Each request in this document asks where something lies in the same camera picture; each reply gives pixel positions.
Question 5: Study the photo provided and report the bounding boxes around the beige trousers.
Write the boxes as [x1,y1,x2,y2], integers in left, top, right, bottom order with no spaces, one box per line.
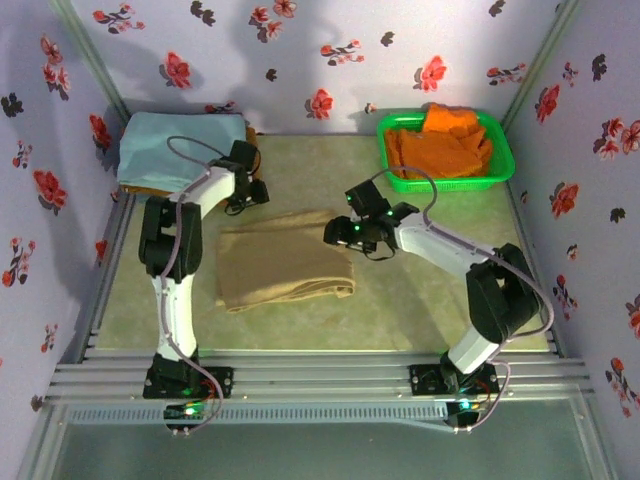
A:
[214,209,357,315]

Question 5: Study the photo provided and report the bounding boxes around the brown folded trousers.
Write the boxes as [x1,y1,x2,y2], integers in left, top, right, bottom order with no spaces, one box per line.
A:
[122,127,265,197]

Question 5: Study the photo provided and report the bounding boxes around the light teal folded trousers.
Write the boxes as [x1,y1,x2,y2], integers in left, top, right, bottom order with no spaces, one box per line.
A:
[117,110,250,194]

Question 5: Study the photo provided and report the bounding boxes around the orange trousers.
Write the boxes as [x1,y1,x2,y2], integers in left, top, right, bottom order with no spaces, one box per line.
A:
[383,103,495,180]

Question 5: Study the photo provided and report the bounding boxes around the green plastic basket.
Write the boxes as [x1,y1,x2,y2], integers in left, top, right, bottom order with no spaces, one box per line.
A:
[375,108,516,194]

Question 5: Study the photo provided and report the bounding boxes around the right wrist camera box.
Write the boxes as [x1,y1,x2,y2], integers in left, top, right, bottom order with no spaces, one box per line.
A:
[344,179,392,221]

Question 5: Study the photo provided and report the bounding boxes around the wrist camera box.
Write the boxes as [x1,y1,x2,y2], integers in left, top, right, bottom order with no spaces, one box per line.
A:
[228,139,259,174]
[344,179,392,221]

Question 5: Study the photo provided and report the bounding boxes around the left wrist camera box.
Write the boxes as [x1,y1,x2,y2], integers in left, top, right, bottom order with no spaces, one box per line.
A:
[228,139,259,174]

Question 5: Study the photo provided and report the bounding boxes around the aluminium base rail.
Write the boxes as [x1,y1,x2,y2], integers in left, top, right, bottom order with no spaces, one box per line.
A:
[47,349,596,401]

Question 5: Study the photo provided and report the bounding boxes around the grey slotted cable duct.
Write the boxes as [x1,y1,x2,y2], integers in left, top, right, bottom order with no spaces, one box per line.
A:
[67,403,449,426]

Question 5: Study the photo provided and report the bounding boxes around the aluminium corner post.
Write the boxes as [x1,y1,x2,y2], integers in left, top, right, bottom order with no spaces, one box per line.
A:
[501,0,584,132]
[49,0,132,134]

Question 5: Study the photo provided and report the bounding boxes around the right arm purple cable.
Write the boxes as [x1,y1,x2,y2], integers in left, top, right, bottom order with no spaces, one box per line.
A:
[359,167,556,434]

